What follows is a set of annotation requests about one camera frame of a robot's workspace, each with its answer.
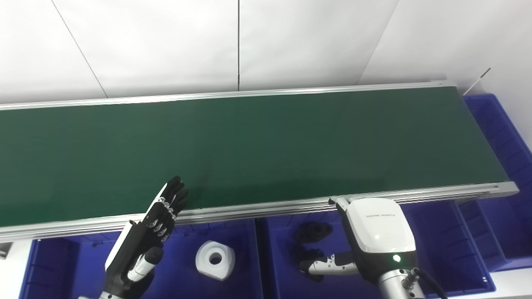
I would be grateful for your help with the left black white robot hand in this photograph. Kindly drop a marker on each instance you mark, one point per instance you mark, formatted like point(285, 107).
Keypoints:
point(137, 245)

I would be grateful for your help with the white hexagonal part with hole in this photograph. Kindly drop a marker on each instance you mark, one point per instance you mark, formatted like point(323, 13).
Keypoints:
point(215, 259)

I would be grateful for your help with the aluminium conveyor side rail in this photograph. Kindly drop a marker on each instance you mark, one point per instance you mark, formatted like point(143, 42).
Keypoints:
point(270, 207)
point(208, 96)

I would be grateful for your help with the grey conveyor support bracket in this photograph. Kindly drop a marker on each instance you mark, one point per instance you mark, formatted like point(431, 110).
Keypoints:
point(3, 250)

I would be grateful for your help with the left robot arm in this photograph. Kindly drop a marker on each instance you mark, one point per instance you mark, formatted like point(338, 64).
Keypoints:
point(110, 296)

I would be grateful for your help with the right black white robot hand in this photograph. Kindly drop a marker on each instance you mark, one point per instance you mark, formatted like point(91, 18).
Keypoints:
point(378, 232)

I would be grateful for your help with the green conveyor belt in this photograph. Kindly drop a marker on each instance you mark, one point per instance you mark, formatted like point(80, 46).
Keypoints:
point(249, 149)

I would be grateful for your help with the thin white rod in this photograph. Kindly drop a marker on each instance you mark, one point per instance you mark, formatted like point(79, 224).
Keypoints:
point(477, 81)

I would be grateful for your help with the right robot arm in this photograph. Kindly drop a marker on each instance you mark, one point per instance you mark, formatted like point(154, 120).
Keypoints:
point(397, 288)

